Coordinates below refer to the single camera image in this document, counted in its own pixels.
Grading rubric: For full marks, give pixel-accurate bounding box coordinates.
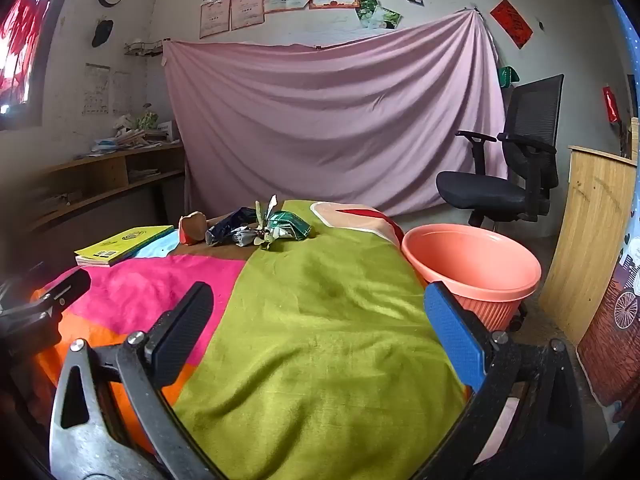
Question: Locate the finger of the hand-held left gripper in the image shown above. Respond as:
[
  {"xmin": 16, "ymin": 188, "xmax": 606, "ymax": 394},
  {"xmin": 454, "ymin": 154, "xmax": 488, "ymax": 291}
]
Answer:
[{"xmin": 31, "ymin": 268, "xmax": 92, "ymax": 317}]

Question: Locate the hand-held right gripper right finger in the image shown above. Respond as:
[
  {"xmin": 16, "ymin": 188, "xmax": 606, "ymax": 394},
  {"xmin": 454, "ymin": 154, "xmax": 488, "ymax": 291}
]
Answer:
[{"xmin": 412, "ymin": 281, "xmax": 585, "ymax": 480}]

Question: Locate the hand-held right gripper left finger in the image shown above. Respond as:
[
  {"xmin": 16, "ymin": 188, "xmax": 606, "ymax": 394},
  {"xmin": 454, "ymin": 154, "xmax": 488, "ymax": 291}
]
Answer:
[{"xmin": 48, "ymin": 281, "xmax": 226, "ymax": 480}]

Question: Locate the salmon plastic bin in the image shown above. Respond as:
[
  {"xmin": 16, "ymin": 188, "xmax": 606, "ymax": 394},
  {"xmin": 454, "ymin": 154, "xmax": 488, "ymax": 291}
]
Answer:
[{"xmin": 401, "ymin": 224, "xmax": 542, "ymax": 333}]

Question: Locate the orange wrapper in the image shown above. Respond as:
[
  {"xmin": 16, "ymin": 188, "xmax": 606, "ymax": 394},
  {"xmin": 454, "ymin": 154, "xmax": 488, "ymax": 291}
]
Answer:
[{"xmin": 178, "ymin": 211, "xmax": 207, "ymax": 246}]

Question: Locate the dark blue snack wrapper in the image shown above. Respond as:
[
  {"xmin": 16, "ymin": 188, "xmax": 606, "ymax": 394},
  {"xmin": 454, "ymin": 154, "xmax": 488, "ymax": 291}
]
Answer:
[{"xmin": 206, "ymin": 207, "xmax": 257, "ymax": 247}]

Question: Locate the grey twisted wrapper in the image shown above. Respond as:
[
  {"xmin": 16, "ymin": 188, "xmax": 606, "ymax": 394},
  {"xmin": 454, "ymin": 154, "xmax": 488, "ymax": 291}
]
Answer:
[{"xmin": 235, "ymin": 225, "xmax": 266, "ymax": 249}]

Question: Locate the clear plastic wrapper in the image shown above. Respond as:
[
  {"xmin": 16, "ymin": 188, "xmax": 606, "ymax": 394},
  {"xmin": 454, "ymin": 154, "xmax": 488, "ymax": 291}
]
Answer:
[{"xmin": 252, "ymin": 194, "xmax": 281, "ymax": 252}]

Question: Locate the green foil wrapper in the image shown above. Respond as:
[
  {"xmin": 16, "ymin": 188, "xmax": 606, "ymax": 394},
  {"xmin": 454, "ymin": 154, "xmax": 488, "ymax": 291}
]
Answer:
[{"xmin": 272, "ymin": 210, "xmax": 313, "ymax": 241}]

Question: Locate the yellow book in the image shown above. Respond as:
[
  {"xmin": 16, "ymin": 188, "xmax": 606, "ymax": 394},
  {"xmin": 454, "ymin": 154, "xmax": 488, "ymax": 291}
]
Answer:
[{"xmin": 75, "ymin": 225, "xmax": 175, "ymax": 267}]

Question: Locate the colourful patchwork blanket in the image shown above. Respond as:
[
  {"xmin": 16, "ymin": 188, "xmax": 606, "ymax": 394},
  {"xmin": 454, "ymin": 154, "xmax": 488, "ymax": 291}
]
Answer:
[{"xmin": 31, "ymin": 200, "xmax": 473, "ymax": 480}]

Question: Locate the wooden desk shelf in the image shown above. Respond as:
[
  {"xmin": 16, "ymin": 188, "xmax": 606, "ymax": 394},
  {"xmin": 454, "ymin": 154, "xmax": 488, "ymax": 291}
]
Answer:
[{"xmin": 25, "ymin": 141, "xmax": 187, "ymax": 233}]

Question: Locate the black office chair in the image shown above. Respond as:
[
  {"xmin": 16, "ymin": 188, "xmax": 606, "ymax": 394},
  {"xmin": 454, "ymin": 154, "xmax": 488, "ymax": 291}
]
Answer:
[{"xmin": 436, "ymin": 74, "xmax": 565, "ymax": 228}]

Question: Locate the wooden cabinet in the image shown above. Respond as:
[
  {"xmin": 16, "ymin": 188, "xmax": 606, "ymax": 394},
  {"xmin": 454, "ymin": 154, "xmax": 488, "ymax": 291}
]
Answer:
[{"xmin": 537, "ymin": 145, "xmax": 638, "ymax": 346}]

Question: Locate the printed blue curtain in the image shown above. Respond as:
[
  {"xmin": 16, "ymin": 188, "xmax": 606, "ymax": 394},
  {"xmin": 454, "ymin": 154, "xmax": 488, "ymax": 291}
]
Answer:
[{"xmin": 575, "ymin": 0, "xmax": 640, "ymax": 428}]

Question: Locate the pile of papers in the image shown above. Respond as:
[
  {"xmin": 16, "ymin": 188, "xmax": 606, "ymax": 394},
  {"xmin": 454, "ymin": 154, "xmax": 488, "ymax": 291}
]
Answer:
[{"xmin": 90, "ymin": 127, "xmax": 173, "ymax": 156}]

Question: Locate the green patterned bag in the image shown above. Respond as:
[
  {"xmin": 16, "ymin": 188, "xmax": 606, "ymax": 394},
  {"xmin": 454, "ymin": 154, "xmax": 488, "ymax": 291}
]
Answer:
[{"xmin": 136, "ymin": 104, "xmax": 160, "ymax": 131}]

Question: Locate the pink hanging sheet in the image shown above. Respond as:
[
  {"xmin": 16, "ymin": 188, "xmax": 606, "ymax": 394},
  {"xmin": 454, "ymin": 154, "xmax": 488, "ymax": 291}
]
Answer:
[{"xmin": 162, "ymin": 8, "xmax": 511, "ymax": 218}]

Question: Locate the red window decoration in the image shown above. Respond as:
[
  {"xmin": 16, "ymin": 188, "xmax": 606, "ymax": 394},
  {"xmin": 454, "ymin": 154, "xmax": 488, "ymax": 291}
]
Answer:
[{"xmin": 0, "ymin": 0, "xmax": 51, "ymax": 106}]

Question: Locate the red hanging packet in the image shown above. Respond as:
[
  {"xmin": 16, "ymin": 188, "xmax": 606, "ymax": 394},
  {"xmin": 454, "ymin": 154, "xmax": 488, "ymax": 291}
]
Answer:
[{"xmin": 602, "ymin": 86, "xmax": 621, "ymax": 123}]

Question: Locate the red diamond paper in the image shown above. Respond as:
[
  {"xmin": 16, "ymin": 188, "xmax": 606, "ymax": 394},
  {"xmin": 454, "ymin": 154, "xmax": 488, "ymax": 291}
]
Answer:
[{"xmin": 489, "ymin": 0, "xmax": 534, "ymax": 50}]

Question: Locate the wall calendar sheet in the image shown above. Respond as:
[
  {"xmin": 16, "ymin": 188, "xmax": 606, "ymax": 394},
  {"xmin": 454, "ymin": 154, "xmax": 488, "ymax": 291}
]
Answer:
[
  {"xmin": 111, "ymin": 70, "xmax": 133, "ymax": 116},
  {"xmin": 82, "ymin": 63, "xmax": 112, "ymax": 116}
]

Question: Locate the wire wall rack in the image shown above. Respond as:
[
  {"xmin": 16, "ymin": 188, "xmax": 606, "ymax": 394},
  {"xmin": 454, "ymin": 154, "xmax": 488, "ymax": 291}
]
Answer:
[{"xmin": 124, "ymin": 38, "xmax": 165, "ymax": 58}]

